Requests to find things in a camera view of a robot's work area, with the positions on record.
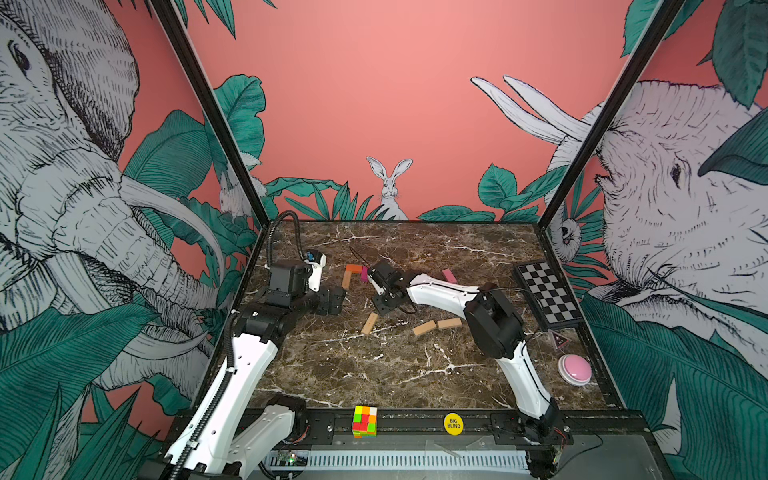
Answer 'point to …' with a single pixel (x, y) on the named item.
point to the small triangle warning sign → (558, 339)
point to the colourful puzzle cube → (364, 423)
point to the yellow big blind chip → (453, 424)
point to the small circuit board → (291, 459)
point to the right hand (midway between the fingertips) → (380, 299)
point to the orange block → (354, 268)
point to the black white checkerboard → (550, 295)
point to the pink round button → (574, 370)
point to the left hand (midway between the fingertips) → (331, 285)
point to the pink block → (451, 278)
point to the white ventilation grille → (394, 460)
